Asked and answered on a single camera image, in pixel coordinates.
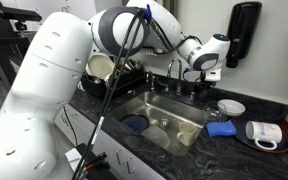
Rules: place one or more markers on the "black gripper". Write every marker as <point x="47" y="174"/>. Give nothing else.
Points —
<point x="201" y="88"/>

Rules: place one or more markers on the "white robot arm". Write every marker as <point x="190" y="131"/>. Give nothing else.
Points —
<point x="54" y="64"/>

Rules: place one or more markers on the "clear glass cup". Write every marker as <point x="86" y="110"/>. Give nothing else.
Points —
<point x="212" y="112"/>

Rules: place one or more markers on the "white bowl on counter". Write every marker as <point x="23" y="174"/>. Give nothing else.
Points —
<point x="231" y="107"/>

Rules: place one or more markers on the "blue sponge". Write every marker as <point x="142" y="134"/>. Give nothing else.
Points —
<point x="226" y="128"/>

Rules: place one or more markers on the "cream mug in sink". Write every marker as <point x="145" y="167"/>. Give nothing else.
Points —
<point x="187" y="133"/>

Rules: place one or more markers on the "dark round plate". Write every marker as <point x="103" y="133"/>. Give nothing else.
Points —
<point x="240" y="124"/>

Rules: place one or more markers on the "stainless steel sink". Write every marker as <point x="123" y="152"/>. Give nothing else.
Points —
<point x="164" y="113"/>

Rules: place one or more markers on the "chrome faucet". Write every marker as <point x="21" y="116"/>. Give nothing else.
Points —
<point x="172" y="87"/>

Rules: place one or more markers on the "clear plastic lid in sink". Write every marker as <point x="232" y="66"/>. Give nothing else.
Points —
<point x="157" y="135"/>

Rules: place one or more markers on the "black dish rack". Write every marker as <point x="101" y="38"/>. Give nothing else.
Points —
<point x="98" y="87"/>

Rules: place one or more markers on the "dark blue plate in sink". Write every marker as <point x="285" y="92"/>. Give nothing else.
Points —
<point x="136" y="122"/>

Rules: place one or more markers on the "white printed mug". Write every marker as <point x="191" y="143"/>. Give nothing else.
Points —
<point x="265" y="135"/>

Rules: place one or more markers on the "large white plate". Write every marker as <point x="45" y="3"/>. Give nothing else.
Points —
<point x="99" y="65"/>

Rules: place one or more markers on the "white lower cabinets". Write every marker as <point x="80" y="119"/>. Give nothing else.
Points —
<point x="124" y="164"/>

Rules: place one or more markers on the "black controller box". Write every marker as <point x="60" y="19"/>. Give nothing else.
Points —
<point x="96" y="168"/>

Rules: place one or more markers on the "white upper cabinet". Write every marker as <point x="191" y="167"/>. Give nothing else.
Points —
<point x="83" y="9"/>

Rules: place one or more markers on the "black wall soap dispenser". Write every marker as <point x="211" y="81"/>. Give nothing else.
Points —
<point x="243" y="22"/>

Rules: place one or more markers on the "black camera on stand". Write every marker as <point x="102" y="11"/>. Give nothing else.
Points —
<point x="20" y="16"/>

